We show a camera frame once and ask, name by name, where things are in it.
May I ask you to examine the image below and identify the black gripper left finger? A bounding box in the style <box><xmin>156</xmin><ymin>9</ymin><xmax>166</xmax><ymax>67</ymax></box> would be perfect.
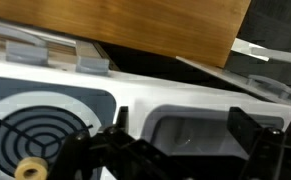
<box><xmin>47</xmin><ymin>105</ymin><xmax>200</xmax><ymax>180</ymax></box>

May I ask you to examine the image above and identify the grey stove knob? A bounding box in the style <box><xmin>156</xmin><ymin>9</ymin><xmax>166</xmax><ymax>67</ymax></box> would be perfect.
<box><xmin>75</xmin><ymin>55</ymin><xmax>111</xmax><ymax>77</ymax></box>

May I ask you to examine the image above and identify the wooden toy utensil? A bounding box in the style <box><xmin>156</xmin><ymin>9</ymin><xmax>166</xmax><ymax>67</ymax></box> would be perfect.
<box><xmin>13</xmin><ymin>156</ymin><xmax>50</xmax><ymax>180</ymax></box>

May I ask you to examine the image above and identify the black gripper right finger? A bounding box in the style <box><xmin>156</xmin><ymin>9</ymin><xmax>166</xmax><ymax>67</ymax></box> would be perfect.
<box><xmin>226</xmin><ymin>106</ymin><xmax>291</xmax><ymax>180</ymax></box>

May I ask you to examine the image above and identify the toy kitchen play set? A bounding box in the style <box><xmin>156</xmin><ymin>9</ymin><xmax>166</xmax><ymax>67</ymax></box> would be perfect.
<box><xmin>0</xmin><ymin>16</ymin><xmax>291</xmax><ymax>180</ymax></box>

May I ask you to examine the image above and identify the grey toy sink basin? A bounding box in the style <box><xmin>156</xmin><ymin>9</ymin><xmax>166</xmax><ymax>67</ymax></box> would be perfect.
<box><xmin>140</xmin><ymin>103</ymin><xmax>288</xmax><ymax>161</ymax></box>

